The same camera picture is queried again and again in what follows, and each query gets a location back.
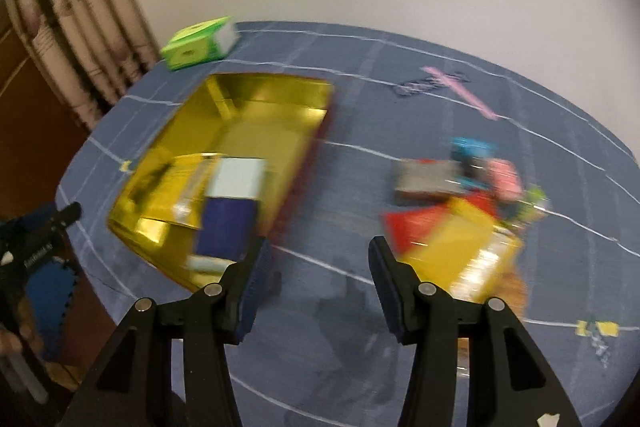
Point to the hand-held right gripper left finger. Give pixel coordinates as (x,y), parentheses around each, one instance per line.
(254,279)

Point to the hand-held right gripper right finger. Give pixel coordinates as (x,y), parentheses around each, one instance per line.
(387,279)

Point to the red and gold tin box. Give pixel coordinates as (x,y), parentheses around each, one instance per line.
(260,127)

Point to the green cartoon snack packet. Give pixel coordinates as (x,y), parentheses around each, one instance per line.
(534,204)

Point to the red snack packet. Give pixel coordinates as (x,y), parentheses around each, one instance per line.
(407,227)

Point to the blue foam puzzle mat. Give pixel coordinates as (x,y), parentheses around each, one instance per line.
(47,302)

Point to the blue and white snack packet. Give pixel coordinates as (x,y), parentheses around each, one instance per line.
(230,212)

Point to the yellow snack packet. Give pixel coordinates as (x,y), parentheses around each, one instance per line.
(465,247)

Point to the grey snack packet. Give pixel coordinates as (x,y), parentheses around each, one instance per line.
(425,179)

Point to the blue grid tablecloth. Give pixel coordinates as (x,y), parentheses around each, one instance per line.
(380,132)

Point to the blue wrapped candy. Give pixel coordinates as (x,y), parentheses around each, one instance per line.
(472,152)

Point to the pink patterned snack packet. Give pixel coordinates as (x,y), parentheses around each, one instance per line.
(505,179)

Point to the pink cloth label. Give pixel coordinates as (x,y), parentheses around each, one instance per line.
(465,93)

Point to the green cardboard box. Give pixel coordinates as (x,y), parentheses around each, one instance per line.
(192,44)

